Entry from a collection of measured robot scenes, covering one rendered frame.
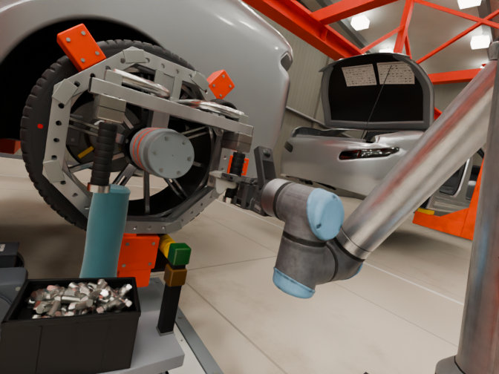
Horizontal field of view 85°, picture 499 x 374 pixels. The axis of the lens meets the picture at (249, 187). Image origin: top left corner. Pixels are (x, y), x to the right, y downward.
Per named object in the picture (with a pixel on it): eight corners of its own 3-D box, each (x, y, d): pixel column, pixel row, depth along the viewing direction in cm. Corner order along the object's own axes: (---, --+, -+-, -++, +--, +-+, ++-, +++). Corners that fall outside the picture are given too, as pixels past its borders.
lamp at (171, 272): (178, 277, 65) (181, 262, 65) (185, 286, 62) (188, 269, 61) (162, 279, 62) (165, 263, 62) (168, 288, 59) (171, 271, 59)
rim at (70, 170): (209, 156, 130) (145, 51, 105) (235, 162, 112) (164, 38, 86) (119, 228, 113) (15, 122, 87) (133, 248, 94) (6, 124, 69)
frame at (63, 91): (207, 228, 108) (235, 91, 103) (214, 234, 103) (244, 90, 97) (34, 226, 75) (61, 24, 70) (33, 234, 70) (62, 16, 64)
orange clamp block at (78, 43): (102, 63, 78) (80, 30, 73) (107, 58, 71) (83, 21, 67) (80, 74, 75) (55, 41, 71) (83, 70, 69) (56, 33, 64)
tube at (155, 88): (159, 107, 82) (165, 73, 81) (183, 105, 67) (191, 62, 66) (93, 89, 72) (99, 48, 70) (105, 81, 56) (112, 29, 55)
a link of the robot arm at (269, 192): (277, 179, 57) (307, 184, 63) (263, 175, 61) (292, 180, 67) (268, 220, 58) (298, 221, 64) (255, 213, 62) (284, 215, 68)
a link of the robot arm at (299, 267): (328, 297, 57) (343, 242, 56) (292, 307, 50) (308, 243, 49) (295, 277, 64) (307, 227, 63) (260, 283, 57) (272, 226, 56)
